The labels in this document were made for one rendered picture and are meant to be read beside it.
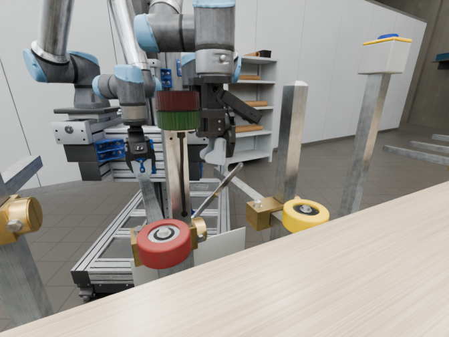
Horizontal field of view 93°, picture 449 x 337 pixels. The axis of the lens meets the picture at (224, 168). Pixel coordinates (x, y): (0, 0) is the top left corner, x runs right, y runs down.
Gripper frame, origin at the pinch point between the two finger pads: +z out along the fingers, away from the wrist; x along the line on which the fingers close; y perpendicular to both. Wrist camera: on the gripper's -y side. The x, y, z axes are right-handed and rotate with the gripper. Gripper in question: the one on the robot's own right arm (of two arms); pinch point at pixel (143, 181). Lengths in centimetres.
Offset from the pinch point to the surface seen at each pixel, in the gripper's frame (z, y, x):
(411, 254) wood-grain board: -7, -61, -30
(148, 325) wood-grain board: -7, -55, 4
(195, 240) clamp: -1.4, -38.0, -5.9
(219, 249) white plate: 6.7, -33.4, -12.8
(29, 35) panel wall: -80, 224, 74
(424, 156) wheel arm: 1, -23, -123
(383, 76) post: -31, -37, -54
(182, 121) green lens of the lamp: -24.6, -43.3, -3.6
